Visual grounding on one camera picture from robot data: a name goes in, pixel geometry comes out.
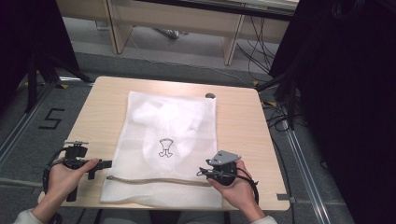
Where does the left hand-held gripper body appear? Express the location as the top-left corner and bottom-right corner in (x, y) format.
(64, 140), (94, 203)

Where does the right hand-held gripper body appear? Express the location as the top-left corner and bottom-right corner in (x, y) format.
(206, 150), (243, 187)

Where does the white mesh laundry bag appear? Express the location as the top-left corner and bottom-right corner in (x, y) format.
(99, 91), (224, 210)

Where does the person's right hand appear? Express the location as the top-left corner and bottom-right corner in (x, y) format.
(206, 160), (266, 219)

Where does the person's left hand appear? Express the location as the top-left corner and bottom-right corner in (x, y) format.
(46, 158), (100, 206)

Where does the white garment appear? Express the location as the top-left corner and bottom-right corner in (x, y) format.
(132, 98), (209, 164)

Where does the grey tape strip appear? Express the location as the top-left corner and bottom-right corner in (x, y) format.
(276, 192), (297, 204)

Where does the black metal stand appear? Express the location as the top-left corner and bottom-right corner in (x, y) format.
(256, 46), (308, 131)
(25, 50), (93, 114)

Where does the black curtain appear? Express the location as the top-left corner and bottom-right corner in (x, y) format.
(0, 0), (80, 110)
(268, 0), (396, 224)

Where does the white power strip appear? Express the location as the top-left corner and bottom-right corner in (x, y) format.
(154, 27), (189, 40)

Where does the beige wooden desk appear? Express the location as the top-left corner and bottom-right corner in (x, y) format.
(55, 0), (301, 66)

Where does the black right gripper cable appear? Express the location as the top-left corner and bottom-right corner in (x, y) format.
(229, 168), (261, 205)

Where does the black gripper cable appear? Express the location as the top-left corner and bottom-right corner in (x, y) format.
(42, 147), (69, 196)
(229, 168), (261, 205)

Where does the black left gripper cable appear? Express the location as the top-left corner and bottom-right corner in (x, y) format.
(42, 147), (69, 196)

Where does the metal floor rail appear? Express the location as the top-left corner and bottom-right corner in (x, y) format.
(0, 83), (54, 170)
(283, 125), (332, 224)

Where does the white floor cable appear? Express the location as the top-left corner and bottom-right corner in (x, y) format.
(126, 27), (250, 88)

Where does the black floor cable bundle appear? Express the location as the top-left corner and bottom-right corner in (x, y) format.
(235, 15), (280, 82)

